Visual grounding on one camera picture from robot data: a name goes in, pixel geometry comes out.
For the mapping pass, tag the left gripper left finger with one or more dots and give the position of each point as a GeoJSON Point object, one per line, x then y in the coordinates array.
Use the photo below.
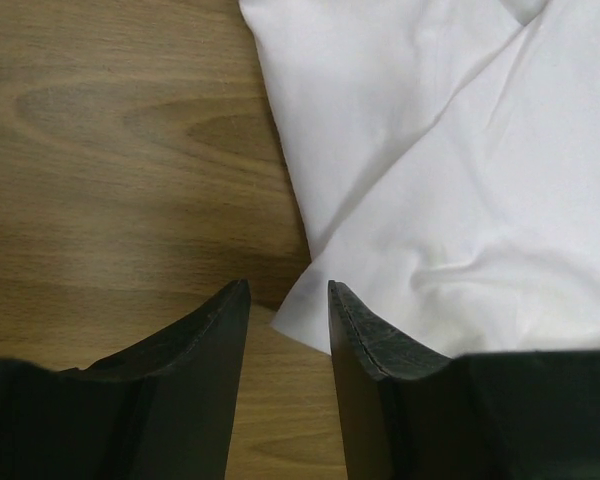
{"type": "Point", "coordinates": [162, 408]}

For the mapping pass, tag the white t shirt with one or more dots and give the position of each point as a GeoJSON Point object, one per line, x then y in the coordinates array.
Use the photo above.
{"type": "Point", "coordinates": [445, 157]}

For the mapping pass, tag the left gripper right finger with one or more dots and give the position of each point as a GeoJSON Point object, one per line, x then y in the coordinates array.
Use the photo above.
{"type": "Point", "coordinates": [408, 412]}

